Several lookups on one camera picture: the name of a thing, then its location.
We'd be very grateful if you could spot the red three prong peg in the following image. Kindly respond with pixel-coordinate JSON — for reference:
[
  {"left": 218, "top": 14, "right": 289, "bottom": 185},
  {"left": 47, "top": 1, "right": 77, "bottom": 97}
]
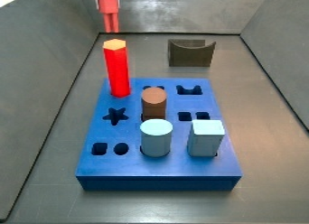
[{"left": 97, "top": 0, "right": 119, "bottom": 33}]

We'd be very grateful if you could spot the blue peg board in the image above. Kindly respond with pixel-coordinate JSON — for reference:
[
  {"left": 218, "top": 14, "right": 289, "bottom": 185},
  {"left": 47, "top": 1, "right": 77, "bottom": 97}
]
[{"left": 75, "top": 78, "right": 242, "bottom": 191}]

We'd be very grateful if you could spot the tall red hexagonal peg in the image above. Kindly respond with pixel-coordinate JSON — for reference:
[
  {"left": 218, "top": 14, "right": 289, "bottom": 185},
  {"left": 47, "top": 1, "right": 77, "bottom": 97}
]
[{"left": 103, "top": 39, "right": 130, "bottom": 98}]

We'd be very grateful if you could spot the black curved holder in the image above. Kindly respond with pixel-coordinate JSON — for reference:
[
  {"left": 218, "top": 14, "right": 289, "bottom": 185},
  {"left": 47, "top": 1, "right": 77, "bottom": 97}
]
[{"left": 167, "top": 39, "right": 216, "bottom": 67}]

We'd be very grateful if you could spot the brown cylinder peg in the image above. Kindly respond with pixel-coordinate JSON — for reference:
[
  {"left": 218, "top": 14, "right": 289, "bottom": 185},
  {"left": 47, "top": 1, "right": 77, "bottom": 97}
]
[{"left": 142, "top": 87, "right": 167, "bottom": 121}]

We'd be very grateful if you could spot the light blue cylinder peg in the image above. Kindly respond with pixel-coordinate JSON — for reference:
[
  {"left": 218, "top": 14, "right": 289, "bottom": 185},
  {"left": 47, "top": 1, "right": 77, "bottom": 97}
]
[{"left": 140, "top": 119, "right": 172, "bottom": 157}]

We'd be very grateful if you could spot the light blue square peg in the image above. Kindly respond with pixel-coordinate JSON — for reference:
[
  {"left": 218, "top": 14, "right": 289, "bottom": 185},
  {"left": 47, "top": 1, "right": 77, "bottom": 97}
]
[{"left": 187, "top": 119, "right": 226, "bottom": 157}]

